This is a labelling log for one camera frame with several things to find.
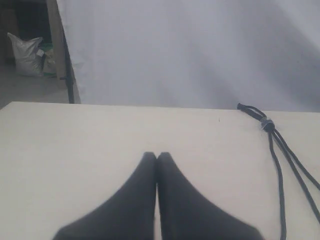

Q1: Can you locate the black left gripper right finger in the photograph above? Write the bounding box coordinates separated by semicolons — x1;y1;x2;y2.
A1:
156;152;263;240

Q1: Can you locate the white woven sack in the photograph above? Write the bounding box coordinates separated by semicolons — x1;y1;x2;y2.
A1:
7;32;43;77

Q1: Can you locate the black backdrop stand pole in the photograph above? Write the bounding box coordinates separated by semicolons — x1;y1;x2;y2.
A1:
59;37;76;104

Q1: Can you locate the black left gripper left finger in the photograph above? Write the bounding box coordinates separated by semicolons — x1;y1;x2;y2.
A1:
54;152;157;240

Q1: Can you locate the white backdrop cloth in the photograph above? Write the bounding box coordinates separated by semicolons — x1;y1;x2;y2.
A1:
57;0;320;112

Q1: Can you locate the grey zip tie binding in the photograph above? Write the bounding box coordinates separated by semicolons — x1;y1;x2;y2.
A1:
260;117;275;132

